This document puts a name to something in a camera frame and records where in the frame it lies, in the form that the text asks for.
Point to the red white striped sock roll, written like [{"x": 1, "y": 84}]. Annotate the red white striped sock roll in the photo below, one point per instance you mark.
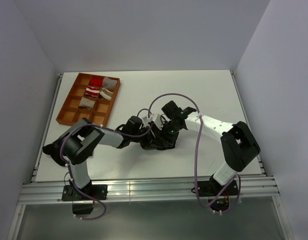
[{"x": 92, "y": 91}]

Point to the orange compartment tray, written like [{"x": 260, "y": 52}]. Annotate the orange compartment tray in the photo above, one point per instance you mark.
[{"x": 70, "y": 112}]

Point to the red rolled sock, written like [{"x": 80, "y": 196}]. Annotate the red rolled sock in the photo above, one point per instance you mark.
[{"x": 96, "y": 82}]

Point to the black patterned sock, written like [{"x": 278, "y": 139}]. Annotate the black patterned sock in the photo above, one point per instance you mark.
[{"x": 52, "y": 152}]

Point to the beige white rolled sock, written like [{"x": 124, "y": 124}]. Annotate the beige white rolled sock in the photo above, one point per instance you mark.
[{"x": 106, "y": 94}]

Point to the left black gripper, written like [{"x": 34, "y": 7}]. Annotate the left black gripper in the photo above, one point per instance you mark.
[{"x": 144, "y": 129}]

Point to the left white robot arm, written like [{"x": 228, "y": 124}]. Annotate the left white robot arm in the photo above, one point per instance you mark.
[{"x": 92, "y": 135}]

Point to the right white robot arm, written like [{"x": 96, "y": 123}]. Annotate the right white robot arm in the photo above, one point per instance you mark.
[{"x": 238, "y": 143}]

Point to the grey rolled sock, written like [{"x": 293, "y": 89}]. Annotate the grey rolled sock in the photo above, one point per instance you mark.
[{"x": 109, "y": 83}]

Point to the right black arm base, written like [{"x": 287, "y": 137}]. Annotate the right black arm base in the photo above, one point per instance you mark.
[{"x": 228, "y": 198}]

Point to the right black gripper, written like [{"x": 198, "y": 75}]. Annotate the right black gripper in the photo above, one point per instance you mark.
[{"x": 164, "y": 122}]

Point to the beige red sock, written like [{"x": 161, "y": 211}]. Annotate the beige red sock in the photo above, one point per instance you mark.
[{"x": 86, "y": 103}]

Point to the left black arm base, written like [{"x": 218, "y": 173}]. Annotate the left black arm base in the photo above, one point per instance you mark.
[{"x": 83, "y": 200}]

